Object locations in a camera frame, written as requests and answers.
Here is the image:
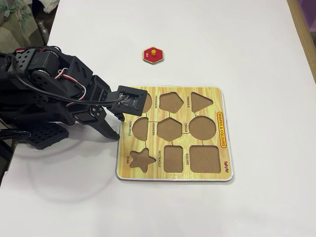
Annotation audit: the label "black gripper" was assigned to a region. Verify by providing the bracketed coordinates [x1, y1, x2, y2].
[66, 75, 125, 141]

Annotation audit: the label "red hexagon piece yellow pin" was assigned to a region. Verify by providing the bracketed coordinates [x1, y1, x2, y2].
[142, 46, 165, 65]

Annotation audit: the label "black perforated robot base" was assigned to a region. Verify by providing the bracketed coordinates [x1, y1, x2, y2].
[24, 122, 70, 151]

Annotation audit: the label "wooden shape puzzle board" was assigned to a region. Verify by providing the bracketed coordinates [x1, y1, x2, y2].
[115, 85, 234, 183]

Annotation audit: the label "metal bottle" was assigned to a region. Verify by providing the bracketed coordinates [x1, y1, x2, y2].
[37, 20, 50, 46]

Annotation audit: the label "white crumpled cloth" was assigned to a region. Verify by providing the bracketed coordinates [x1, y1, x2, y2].
[40, 0, 60, 14]

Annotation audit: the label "floral patterned cloth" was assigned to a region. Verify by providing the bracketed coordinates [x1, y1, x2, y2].
[0, 0, 44, 49]

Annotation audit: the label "black square wrist camera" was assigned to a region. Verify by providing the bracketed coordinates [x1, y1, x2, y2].
[108, 85, 148, 117]

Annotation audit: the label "black camera cable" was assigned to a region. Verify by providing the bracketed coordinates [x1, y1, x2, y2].
[6, 53, 121, 103]

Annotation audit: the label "red and white wires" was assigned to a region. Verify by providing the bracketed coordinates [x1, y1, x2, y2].
[56, 68, 87, 99]

